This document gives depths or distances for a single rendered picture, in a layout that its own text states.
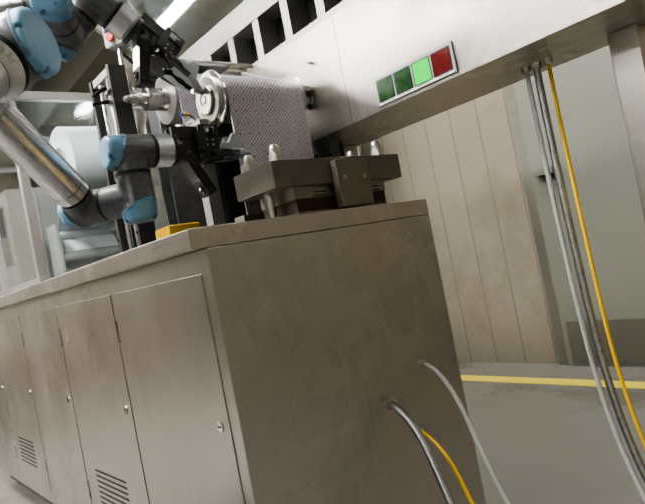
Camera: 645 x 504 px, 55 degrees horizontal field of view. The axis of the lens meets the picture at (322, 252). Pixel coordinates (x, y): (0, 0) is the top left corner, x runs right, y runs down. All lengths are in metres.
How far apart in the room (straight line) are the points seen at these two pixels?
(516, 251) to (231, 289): 2.66
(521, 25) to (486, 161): 2.40
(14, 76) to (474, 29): 0.90
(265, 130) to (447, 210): 2.45
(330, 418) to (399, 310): 0.31
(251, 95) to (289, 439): 0.85
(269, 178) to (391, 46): 0.47
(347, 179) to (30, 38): 0.71
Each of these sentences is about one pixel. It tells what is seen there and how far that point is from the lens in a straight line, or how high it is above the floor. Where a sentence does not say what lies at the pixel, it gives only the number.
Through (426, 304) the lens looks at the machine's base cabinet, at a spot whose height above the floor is 0.65.
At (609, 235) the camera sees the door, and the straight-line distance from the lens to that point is 3.32.
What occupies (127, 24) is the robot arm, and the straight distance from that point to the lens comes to 1.57.
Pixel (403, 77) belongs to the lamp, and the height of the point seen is 1.19.
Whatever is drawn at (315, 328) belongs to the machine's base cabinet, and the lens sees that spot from 1.28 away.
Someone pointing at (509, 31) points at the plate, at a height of 1.18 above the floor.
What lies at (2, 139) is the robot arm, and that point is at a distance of 1.32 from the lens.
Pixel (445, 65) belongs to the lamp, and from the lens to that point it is 1.47.
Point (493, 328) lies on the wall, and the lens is 3.86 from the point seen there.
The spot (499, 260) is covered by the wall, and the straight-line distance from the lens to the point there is 3.74.
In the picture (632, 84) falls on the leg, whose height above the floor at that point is 1.03.
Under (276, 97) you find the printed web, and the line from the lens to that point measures 1.66.
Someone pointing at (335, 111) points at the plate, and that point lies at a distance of 1.73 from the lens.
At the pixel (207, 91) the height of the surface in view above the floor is 1.26.
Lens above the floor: 0.79
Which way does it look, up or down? 1 degrees up
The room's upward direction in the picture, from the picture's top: 11 degrees counter-clockwise
